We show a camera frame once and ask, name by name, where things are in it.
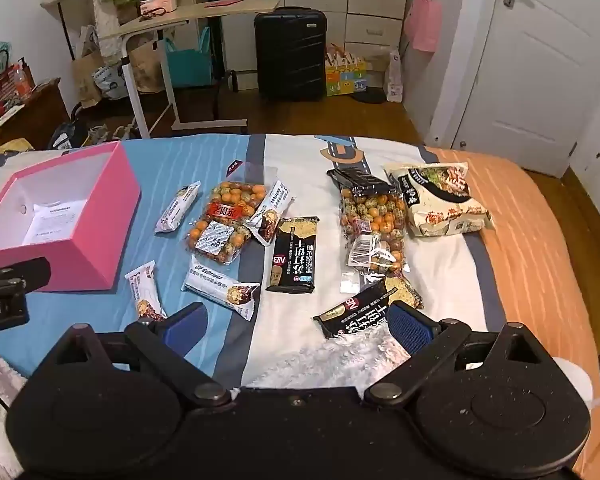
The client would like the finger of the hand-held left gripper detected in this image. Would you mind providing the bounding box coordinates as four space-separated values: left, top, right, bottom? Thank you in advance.
0 257 51 293

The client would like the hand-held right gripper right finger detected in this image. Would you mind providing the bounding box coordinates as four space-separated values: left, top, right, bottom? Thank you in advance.
364 302 556 409

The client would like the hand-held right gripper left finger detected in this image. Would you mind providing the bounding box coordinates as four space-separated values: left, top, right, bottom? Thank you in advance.
46 302 233 409

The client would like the black cracker packet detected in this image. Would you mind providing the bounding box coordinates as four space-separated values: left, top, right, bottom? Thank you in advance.
312 275 426 341
266 216 320 295
326 166 398 197

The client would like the pink cardboard box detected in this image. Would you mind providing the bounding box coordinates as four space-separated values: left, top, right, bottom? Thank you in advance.
0 141 142 293

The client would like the clear bag of coated peanuts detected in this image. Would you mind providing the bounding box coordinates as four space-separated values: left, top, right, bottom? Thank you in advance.
184 162 276 266
337 182 411 293

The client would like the white snack bar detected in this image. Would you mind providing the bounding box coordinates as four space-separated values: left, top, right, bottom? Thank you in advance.
245 180 296 246
125 260 168 322
181 255 261 322
154 181 202 235

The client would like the white paper sheet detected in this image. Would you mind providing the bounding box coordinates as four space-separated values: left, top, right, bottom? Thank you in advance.
22 200 88 246

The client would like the yellow pillow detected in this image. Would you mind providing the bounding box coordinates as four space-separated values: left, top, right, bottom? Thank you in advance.
0 137 33 171

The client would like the cream noodle bag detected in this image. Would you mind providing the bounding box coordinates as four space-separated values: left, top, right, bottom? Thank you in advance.
384 161 496 238

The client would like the black bag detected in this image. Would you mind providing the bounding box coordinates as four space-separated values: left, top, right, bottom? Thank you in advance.
47 105 88 151

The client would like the wooden nightstand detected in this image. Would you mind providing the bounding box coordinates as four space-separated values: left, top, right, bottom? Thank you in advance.
0 77 71 151

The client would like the red gift box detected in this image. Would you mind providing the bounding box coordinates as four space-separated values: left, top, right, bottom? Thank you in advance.
0 62 36 103

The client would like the brown paper bag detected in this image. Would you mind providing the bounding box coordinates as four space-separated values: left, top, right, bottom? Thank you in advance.
70 47 111 108

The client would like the white plastic bag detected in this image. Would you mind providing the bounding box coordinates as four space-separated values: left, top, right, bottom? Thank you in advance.
385 47 407 103

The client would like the colourful gift bag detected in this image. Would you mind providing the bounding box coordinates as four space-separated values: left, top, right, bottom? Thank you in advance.
325 44 371 98

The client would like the teal tote bag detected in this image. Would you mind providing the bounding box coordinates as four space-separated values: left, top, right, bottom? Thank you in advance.
162 27 216 92

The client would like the white door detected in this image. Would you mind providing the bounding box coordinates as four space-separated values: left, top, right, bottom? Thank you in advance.
432 0 600 178

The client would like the black suitcase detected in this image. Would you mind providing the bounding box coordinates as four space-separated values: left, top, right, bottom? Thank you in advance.
253 6 328 101

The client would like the wooden rolling side table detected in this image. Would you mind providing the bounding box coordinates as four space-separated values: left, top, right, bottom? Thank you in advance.
99 0 281 140

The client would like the small pink box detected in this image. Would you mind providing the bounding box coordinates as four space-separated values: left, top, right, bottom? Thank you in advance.
139 0 177 17

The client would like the pink hanging bag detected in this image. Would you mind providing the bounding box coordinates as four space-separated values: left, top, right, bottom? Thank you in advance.
404 0 443 53

